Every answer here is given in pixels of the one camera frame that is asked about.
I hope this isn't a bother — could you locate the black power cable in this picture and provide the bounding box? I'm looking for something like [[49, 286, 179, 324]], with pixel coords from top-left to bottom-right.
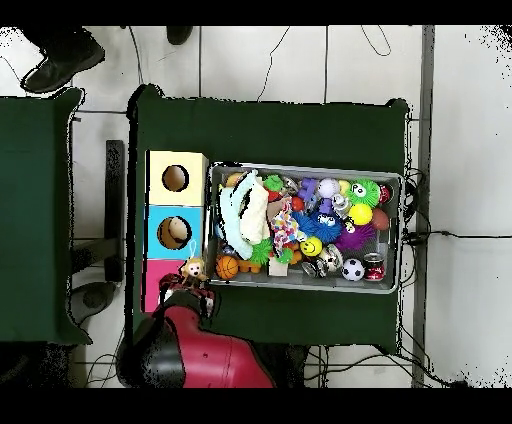
[[403, 229, 512, 241]]

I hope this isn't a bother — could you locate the dark green table cloth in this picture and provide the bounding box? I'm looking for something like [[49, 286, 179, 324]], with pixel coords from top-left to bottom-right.
[[125, 83, 410, 354], [0, 86, 93, 346]]

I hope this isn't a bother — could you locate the green spiky googly-eyed ball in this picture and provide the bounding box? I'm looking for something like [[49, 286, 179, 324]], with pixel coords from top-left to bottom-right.
[[346, 178, 382, 209]]

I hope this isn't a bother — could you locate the cream waffle cloth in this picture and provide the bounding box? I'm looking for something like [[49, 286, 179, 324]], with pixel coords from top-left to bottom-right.
[[238, 181, 272, 246]]

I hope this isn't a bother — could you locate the yellow ball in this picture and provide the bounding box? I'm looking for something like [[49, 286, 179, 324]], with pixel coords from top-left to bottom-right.
[[299, 235, 324, 258], [348, 202, 374, 226]]

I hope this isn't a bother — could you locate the mint waffle cloth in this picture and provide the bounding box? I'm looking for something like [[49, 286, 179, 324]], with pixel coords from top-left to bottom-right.
[[217, 170, 261, 261]]

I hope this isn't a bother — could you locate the wooden box with three holes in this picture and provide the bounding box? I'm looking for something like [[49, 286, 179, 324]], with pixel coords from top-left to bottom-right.
[[141, 150, 210, 314]]

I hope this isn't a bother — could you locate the colourful patterned cloth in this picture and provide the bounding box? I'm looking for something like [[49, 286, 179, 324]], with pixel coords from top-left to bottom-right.
[[269, 195, 302, 258]]

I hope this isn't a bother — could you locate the purple spiky googly-eyed toy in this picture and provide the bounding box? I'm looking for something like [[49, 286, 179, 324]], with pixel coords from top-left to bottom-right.
[[334, 222, 378, 251]]

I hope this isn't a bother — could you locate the brown monkey plush toy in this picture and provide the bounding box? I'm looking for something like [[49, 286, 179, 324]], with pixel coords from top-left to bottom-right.
[[179, 238, 209, 288]]

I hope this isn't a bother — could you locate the shallow wire mesh bin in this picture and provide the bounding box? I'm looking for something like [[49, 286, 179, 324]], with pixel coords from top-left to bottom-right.
[[202, 161, 404, 295]]

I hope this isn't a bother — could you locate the small soccer ball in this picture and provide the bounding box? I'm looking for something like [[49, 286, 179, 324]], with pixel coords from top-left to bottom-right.
[[340, 258, 366, 282]]

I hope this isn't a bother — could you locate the small orange basketball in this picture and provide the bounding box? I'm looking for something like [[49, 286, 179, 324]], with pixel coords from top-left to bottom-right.
[[215, 255, 240, 280]]

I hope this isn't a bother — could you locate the thin black cable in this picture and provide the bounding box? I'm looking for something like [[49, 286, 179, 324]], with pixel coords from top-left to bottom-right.
[[359, 25, 392, 57], [127, 25, 145, 85], [256, 25, 291, 102]]

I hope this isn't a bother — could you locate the blue spiky ball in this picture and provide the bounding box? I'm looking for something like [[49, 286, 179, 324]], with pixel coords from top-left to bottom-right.
[[309, 210, 344, 244]]

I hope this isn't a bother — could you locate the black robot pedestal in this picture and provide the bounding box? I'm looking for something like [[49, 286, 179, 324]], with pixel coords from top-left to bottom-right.
[[255, 342, 310, 388]]

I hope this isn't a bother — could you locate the person's foot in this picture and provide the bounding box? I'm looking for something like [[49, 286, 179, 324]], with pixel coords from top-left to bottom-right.
[[19, 25, 106, 94], [165, 25, 195, 46]]

